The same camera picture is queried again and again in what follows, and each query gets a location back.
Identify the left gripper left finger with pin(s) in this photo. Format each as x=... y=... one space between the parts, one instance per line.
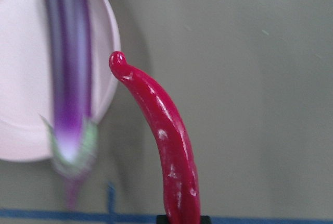
x=162 y=219

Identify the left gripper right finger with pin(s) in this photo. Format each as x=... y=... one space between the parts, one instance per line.
x=204 y=219

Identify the red chili pepper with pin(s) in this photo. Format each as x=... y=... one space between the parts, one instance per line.
x=179 y=173

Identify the purple eggplant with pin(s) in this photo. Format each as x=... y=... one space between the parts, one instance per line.
x=73 y=134

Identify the pink plate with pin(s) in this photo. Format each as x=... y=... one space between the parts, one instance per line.
x=26 y=74

